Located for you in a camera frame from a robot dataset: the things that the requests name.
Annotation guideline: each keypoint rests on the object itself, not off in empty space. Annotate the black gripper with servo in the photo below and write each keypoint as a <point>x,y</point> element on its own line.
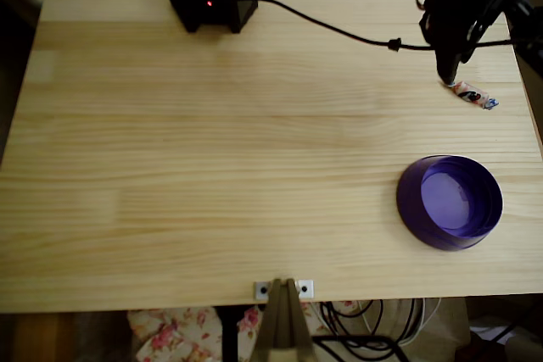
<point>449,53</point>

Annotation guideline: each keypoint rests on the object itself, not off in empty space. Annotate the white candy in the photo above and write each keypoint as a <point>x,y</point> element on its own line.
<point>471,95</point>

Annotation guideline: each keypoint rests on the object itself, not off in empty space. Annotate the purple bowl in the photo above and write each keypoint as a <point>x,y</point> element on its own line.
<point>449,203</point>

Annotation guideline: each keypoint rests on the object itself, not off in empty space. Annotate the black table leg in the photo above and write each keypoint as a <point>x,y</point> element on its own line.
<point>227,334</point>

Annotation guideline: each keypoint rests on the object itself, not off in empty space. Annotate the floral cloth with pink roses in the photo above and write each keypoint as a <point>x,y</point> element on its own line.
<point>178,332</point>

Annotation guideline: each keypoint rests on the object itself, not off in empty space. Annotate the white metal bracket plate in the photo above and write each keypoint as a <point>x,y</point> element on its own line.
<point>306,289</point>

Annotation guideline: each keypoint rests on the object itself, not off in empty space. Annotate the tan camera stand post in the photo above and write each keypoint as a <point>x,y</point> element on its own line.
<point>282,328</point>

